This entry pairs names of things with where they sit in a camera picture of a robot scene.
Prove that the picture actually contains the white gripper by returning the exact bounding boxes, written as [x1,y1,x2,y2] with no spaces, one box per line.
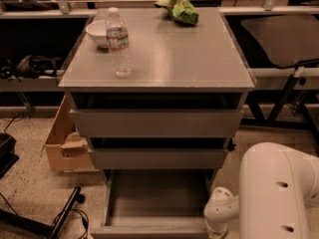
[204,187,239,239]

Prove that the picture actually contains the grey bottom drawer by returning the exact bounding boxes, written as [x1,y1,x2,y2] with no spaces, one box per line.
[91,169,209,239]

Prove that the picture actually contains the grey drawer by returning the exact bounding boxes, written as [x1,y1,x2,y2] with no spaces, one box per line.
[70,110,243,137]
[91,169,209,239]
[89,148,227,169]

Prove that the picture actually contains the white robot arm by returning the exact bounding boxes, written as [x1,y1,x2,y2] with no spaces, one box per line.
[204,142,319,239]

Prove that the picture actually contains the grey middle drawer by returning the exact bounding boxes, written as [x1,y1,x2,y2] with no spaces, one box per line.
[89,148,227,169]

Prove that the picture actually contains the grey drawer cabinet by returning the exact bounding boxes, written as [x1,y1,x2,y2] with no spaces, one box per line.
[58,7,257,197]

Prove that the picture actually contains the grey top drawer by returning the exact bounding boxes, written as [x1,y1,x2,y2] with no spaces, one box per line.
[70,110,243,137]

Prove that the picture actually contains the cardboard box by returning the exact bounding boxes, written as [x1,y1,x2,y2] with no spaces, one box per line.
[44,97,95,172]

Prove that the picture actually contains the black chair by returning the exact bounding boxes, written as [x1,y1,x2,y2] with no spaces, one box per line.
[241,13,319,138]

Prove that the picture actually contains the green chip bag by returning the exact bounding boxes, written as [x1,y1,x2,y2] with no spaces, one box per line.
[155,0,199,26]

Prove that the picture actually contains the clear plastic water bottle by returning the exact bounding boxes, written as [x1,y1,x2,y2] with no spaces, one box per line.
[106,7,132,78]

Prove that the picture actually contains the white ceramic bowl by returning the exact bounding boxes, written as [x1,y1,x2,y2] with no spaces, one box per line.
[86,20,108,48]

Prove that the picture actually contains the black box at left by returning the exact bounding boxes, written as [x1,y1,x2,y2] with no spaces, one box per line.
[0,133,19,178]

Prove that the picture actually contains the black headphones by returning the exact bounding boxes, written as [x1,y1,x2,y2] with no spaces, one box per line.
[0,55,64,80]

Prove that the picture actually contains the black stand with cable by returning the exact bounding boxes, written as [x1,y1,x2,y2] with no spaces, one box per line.
[0,186,89,239]

